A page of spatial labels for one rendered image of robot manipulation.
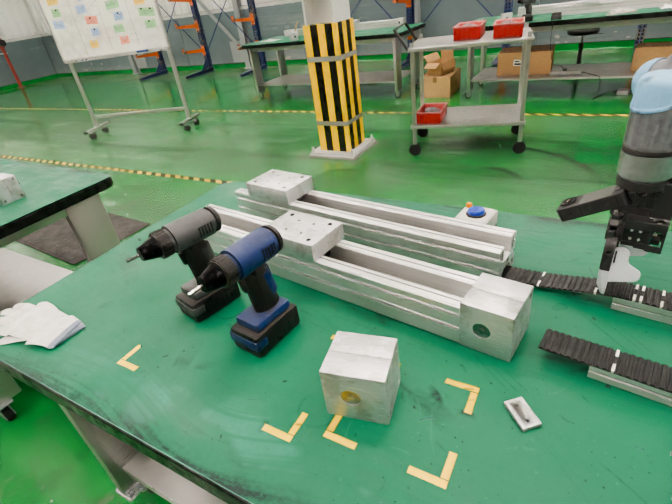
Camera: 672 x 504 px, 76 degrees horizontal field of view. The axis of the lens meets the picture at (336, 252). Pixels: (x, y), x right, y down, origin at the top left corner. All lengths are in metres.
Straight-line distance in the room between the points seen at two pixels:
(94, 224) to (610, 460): 2.02
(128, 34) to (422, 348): 5.82
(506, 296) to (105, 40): 6.08
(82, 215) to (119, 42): 4.38
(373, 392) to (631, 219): 0.50
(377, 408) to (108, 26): 6.05
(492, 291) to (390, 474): 0.34
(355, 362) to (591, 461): 0.34
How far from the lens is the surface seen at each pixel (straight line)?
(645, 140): 0.79
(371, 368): 0.65
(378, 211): 1.10
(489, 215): 1.10
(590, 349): 0.81
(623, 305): 0.96
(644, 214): 0.86
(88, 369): 1.00
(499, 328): 0.76
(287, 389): 0.78
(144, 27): 6.16
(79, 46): 6.70
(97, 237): 2.23
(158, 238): 0.88
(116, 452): 1.53
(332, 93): 3.99
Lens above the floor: 1.35
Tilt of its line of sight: 31 degrees down
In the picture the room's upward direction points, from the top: 9 degrees counter-clockwise
